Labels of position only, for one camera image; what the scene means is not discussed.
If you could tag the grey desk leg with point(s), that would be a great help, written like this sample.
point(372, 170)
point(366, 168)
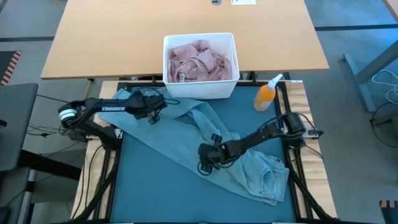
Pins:
point(373, 68)

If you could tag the hazard striped black box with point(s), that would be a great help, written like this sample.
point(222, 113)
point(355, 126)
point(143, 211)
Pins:
point(388, 210)

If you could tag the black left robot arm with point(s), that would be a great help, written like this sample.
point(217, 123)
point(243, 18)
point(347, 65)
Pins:
point(109, 105)

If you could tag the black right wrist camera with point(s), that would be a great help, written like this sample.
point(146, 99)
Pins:
point(216, 140)

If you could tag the grey desk grommet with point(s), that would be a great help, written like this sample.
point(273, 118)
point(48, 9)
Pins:
point(216, 2)

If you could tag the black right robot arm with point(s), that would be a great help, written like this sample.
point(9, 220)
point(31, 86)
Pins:
point(258, 137)

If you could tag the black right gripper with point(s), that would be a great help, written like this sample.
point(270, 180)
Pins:
point(214, 154)

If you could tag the black aluminium table frame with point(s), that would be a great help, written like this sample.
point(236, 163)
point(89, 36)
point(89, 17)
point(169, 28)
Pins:
point(115, 174)

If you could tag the white plastic laundry bin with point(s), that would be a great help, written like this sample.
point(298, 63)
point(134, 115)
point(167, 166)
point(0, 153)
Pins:
point(202, 90)

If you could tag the orange spray bottle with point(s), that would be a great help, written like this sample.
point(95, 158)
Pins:
point(264, 98)

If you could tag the pink garment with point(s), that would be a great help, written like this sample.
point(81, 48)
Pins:
point(199, 62)

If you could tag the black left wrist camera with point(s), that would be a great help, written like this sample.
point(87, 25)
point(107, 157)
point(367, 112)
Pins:
point(154, 119)

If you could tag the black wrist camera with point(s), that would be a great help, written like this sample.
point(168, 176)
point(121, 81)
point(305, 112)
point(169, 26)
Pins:
point(216, 140)
point(154, 119)

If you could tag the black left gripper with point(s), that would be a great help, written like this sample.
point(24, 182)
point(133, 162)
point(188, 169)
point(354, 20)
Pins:
point(149, 102)

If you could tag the white card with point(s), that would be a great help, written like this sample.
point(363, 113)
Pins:
point(243, 2)

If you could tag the tan wooden desk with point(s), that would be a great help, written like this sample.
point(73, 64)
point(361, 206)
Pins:
point(124, 40)

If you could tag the light blue denim jeans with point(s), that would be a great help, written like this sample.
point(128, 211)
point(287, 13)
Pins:
point(174, 140)

